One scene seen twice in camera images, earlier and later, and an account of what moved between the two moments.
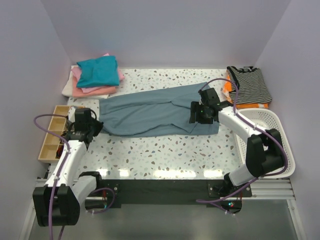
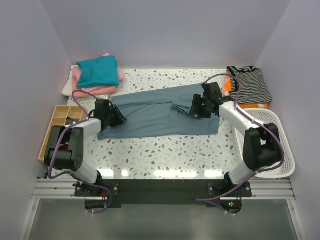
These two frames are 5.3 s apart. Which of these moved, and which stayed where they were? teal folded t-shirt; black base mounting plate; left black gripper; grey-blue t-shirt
Moved: left black gripper
Stayed: teal folded t-shirt; black base mounting plate; grey-blue t-shirt
